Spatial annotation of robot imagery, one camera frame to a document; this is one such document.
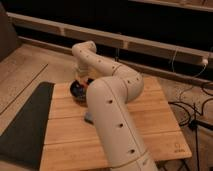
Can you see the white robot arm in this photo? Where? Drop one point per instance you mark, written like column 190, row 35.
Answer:
column 106, row 99

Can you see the dark ceramic bowl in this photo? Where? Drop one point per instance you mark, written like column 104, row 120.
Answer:
column 77, row 91

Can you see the blue sponge block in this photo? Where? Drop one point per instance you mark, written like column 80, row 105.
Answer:
column 88, row 118

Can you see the dark green floor mat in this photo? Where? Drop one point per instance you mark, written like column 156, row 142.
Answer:
column 22, row 141

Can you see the grey sofa corner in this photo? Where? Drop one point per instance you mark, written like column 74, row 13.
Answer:
column 9, row 40

